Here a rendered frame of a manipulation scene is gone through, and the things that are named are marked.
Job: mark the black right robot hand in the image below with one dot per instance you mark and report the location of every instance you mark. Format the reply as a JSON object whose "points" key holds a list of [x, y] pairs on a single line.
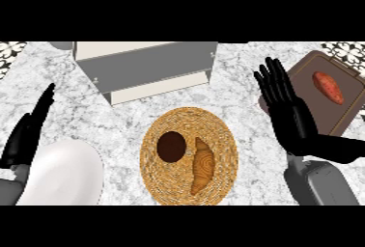
{"points": [[290, 112]]}

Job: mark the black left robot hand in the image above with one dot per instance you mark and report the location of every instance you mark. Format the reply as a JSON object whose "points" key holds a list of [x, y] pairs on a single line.
{"points": [[25, 128]]}

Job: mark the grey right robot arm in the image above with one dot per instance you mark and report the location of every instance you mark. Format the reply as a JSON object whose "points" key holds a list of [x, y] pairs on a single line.
{"points": [[319, 181]]}

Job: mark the golden brown croissant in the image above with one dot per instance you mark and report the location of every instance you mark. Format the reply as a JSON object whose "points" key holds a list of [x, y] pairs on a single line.
{"points": [[202, 167]]}

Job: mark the woven wicker oval placemat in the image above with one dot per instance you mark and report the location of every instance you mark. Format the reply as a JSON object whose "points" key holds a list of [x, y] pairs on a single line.
{"points": [[189, 156]]}

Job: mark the grey and cream tiered shelf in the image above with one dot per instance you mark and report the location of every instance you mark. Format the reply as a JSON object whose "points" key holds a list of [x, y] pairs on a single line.
{"points": [[145, 69]]}

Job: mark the brown cutting board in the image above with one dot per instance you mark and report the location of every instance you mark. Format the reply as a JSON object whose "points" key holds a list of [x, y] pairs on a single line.
{"points": [[318, 93]]}

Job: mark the orange sweet potato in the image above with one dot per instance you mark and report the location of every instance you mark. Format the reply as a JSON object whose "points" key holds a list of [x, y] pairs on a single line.
{"points": [[328, 87]]}

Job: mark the grey rounded object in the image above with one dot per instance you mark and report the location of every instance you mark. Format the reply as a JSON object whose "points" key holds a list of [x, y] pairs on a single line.
{"points": [[61, 45]]}

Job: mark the dark brown oval pastry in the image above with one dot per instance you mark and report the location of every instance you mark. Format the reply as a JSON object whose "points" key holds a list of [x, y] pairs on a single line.
{"points": [[170, 146]]}

